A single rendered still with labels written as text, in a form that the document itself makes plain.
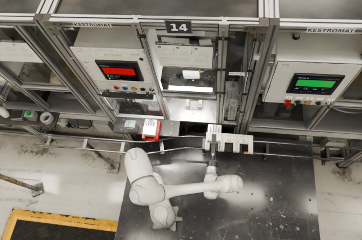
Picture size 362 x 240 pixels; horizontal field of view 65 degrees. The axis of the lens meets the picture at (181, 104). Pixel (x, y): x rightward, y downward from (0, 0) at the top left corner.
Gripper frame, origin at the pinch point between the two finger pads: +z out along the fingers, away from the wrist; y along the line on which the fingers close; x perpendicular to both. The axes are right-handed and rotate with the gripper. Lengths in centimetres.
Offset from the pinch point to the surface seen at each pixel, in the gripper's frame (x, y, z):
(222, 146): -6.6, -15.3, 0.0
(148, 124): 51, -3, 10
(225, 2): -3, 97, 35
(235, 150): -16.5, -15.9, -1.7
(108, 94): 73, 32, 16
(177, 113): 31.0, -13.3, 25.0
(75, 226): 133, -103, -66
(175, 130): 31.0, -13.2, 9.7
